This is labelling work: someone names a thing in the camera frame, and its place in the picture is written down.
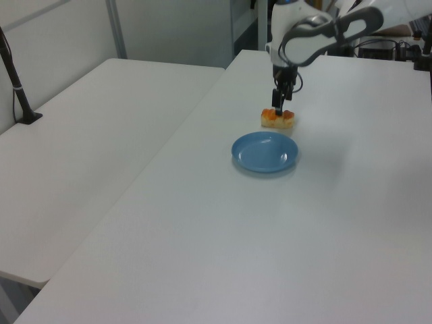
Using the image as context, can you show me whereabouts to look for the blue round plate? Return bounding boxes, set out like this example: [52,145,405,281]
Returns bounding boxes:
[231,132,299,173]

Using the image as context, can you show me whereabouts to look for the black clamp mount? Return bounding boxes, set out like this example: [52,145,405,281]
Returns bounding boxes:
[412,9,432,72]

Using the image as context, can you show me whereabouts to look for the black camera stand pole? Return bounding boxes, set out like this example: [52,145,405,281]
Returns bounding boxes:
[0,26,43,126]

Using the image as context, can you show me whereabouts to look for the black cable bundle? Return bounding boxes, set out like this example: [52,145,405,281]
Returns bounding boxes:
[354,37,414,61]

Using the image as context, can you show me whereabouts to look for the orange topped bread piece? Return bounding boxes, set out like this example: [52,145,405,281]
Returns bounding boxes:
[261,107,296,130]

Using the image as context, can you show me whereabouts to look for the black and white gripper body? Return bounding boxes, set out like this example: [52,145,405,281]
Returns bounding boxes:
[271,63,299,92]

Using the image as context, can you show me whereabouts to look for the grey metal frame post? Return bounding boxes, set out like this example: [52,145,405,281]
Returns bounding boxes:
[105,0,128,59]

